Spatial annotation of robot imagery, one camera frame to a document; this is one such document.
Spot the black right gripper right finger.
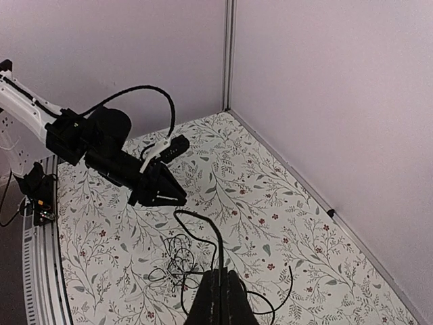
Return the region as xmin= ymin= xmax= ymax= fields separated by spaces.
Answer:
xmin=220 ymin=269 xmax=258 ymax=325

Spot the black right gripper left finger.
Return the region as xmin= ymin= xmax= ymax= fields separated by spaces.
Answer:
xmin=184 ymin=269 xmax=222 ymax=325

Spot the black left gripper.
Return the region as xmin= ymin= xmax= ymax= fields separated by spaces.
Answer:
xmin=128 ymin=162 xmax=187 ymax=207

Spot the dark blue thin cable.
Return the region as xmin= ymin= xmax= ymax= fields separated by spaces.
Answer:
xmin=173 ymin=209 xmax=294 ymax=325

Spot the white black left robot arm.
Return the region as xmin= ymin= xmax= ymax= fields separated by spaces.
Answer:
xmin=1 ymin=60 xmax=189 ymax=207

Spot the floral patterned table cloth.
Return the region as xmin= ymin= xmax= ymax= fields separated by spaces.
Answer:
xmin=58 ymin=113 xmax=416 ymax=324

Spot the white thin cable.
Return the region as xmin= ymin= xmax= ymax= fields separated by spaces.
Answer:
xmin=124 ymin=233 xmax=210 ymax=302

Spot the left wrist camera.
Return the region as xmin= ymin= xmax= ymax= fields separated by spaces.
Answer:
xmin=140 ymin=135 xmax=190 ymax=173

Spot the aluminium front rail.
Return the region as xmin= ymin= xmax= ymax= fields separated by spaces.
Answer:
xmin=20 ymin=155 xmax=74 ymax=325

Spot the left aluminium frame post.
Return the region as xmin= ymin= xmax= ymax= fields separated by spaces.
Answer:
xmin=222 ymin=0 xmax=237 ymax=112

